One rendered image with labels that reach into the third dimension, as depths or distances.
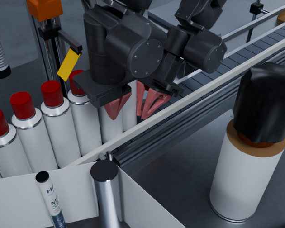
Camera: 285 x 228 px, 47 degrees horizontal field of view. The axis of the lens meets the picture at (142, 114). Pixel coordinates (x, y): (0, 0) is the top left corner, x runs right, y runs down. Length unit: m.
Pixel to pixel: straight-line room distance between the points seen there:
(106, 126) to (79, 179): 0.21
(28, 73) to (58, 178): 0.62
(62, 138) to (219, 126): 0.37
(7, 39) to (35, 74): 1.94
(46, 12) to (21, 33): 2.44
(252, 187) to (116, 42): 0.31
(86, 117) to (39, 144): 0.10
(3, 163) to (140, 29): 0.32
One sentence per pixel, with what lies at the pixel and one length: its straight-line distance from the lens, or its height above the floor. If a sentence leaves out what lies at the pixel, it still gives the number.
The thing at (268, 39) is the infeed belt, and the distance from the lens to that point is 1.14.
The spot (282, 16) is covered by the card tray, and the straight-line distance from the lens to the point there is 1.40.
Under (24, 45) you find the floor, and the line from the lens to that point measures 2.85.
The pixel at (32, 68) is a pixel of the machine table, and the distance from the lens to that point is 1.07.
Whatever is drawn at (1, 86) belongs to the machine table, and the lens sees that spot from 1.04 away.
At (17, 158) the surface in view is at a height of 1.00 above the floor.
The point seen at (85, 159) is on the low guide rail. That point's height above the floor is 0.91.
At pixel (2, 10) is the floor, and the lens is 3.46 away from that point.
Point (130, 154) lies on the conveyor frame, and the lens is 0.74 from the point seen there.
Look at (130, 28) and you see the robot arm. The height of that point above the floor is 1.22.
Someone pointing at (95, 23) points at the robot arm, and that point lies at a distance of 0.47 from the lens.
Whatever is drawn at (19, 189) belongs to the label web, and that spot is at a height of 1.03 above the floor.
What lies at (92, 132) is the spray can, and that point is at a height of 0.96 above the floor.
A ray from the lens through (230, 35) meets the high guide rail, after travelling 0.96.
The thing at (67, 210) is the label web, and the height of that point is 0.96.
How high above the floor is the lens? 1.43
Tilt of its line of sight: 44 degrees down
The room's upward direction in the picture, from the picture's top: straight up
